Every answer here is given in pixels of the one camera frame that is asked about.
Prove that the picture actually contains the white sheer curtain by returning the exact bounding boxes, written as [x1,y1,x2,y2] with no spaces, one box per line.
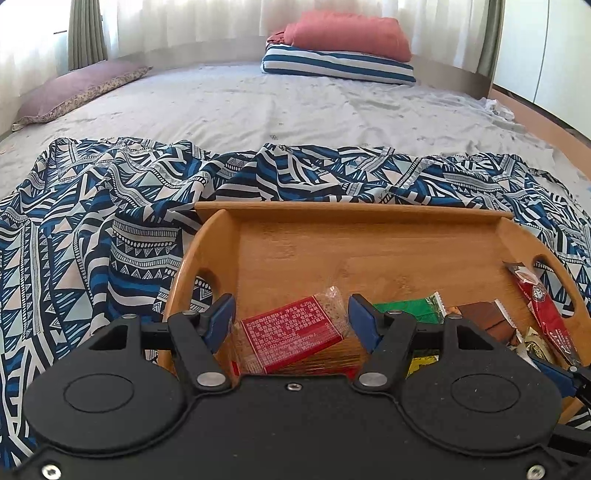
[0,0,495,79]

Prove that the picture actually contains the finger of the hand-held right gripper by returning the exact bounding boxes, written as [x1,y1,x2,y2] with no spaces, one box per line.
[531,359,591,409]

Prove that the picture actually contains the clear cracker packet red label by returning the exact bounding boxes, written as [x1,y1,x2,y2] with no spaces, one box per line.
[228,286,370,376]

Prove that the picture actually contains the crumpled white wrapper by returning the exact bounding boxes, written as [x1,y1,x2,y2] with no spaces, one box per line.
[480,97,515,121]

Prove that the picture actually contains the white wardrobe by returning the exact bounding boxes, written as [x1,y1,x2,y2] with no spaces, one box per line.
[492,0,591,134]

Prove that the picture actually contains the wooden bed frame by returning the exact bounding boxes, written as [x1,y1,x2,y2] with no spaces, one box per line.
[411,53,591,153]

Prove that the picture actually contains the green curtain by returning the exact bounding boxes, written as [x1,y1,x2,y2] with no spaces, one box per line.
[68,0,109,70]
[475,0,504,84]

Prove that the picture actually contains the purple floral pillow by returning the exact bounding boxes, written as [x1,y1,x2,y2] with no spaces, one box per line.
[11,61,153,132]

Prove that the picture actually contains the blue white striped pillow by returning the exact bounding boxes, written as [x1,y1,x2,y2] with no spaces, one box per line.
[261,44,417,86]

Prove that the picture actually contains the grey bed sheet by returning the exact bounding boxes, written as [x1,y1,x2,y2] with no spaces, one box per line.
[0,55,591,204]

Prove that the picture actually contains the yellow snack packet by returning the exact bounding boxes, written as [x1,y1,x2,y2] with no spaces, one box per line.
[407,354,439,378]

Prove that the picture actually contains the green snack packet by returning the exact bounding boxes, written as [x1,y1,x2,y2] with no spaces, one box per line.
[372,292,446,326]

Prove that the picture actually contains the brown chocolate bar packet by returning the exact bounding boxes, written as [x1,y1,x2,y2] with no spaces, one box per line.
[445,299,517,344]

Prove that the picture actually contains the wooden tray with handles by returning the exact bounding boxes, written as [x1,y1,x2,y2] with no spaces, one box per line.
[157,202,591,425]

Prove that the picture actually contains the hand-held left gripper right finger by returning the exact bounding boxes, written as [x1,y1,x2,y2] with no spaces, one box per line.
[348,293,511,394]

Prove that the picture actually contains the blue geometric patterned blanket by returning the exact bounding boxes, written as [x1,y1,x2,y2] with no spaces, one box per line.
[0,136,591,462]

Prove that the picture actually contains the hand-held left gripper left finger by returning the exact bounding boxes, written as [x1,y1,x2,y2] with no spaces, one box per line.
[88,293,236,395]

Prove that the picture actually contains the red stick packet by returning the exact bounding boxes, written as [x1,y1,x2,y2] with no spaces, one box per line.
[502,261,583,367]

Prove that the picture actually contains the red pillow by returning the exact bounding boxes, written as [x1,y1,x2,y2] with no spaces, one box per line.
[267,10,413,63]

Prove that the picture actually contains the gold foil packet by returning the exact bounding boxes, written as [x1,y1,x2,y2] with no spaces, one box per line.
[510,325,555,370]

